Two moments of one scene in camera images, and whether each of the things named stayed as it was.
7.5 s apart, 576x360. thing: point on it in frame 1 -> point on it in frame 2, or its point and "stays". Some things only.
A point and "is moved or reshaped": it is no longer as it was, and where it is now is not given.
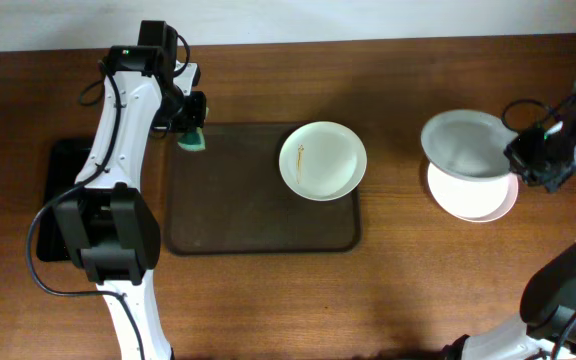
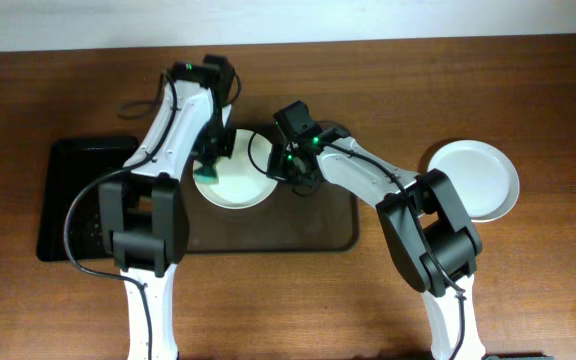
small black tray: (69, 158) stays
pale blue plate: (468, 144) -> (485, 181)
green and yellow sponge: (194, 140) is moved or reshaped
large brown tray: (231, 198) stays
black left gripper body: (194, 118) -> (213, 150)
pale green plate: (322, 161) -> (244, 181)
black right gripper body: (520, 161) -> (278, 166)
